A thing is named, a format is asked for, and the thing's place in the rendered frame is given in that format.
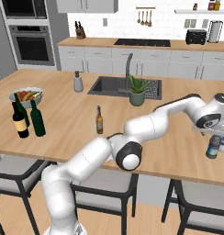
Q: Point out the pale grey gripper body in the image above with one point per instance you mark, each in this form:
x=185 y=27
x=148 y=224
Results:
x=216 y=131

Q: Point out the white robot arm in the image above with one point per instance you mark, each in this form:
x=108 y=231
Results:
x=86 y=159

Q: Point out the plastic bottle dark cap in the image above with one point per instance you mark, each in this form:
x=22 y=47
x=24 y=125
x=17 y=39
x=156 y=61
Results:
x=213 y=148

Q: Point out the black chair grey seat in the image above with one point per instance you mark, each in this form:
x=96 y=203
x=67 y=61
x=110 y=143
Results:
x=205 y=202
x=16 y=177
x=101 y=189

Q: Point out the green plant in grey pot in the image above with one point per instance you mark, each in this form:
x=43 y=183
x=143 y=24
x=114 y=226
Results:
x=137 y=91

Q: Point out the grey base cupboards run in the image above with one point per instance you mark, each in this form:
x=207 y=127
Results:
x=153 y=62

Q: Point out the black toaster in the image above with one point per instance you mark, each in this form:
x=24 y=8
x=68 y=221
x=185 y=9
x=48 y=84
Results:
x=196 y=37

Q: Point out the steel paper towel holder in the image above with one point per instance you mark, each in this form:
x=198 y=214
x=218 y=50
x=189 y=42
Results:
x=215 y=31

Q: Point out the dark grey tap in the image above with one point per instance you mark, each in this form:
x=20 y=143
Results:
x=128 y=69

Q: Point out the dark grey sink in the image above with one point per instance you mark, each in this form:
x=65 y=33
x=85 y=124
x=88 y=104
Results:
x=110 y=85

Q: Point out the black hob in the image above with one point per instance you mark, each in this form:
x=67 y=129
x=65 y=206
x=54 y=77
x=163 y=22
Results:
x=142 y=42

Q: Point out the brown beer bottle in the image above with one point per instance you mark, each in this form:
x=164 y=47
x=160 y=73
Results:
x=99 y=122

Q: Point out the yellow jar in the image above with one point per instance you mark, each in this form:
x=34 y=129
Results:
x=217 y=5

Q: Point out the red jar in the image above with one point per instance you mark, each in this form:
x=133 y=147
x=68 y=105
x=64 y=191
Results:
x=211 y=5

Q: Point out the small brown jar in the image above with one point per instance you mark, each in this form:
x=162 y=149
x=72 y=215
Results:
x=195 y=6

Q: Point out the wooden hanging spoon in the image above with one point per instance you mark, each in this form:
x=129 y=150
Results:
x=138 y=17
x=150 y=20
x=146 y=19
x=142 y=18

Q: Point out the grey soap dispenser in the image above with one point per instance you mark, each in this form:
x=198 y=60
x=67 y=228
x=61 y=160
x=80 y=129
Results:
x=78 y=83

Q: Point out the wooden knife block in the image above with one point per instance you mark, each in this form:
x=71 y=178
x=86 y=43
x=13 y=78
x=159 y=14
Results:
x=80 y=32

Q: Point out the green glass bottle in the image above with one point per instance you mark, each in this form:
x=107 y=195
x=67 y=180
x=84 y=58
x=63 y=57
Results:
x=20 y=105
x=37 y=120

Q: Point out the grey bowl of fruit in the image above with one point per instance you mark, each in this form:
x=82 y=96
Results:
x=28 y=95

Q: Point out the dark wine bottle cream label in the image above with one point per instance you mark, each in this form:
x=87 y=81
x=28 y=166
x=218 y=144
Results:
x=20 y=122

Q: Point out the steel microwave oven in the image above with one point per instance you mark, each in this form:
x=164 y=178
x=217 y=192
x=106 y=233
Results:
x=24 y=8

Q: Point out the grey tall cupboard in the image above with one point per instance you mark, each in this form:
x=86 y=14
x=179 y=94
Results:
x=2 y=39

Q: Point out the grey single wall socket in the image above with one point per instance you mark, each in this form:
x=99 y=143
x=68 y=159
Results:
x=205 y=23
x=105 y=22

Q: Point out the grey double wall socket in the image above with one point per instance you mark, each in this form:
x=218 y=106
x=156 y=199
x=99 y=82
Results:
x=190 y=23

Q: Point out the white wall shelf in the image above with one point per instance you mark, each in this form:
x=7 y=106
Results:
x=202 y=11

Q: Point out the wooden utensil rail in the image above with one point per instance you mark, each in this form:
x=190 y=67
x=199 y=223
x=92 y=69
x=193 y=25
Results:
x=145 y=8

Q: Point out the grey wall cupboards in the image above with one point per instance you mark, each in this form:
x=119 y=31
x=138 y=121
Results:
x=86 y=5

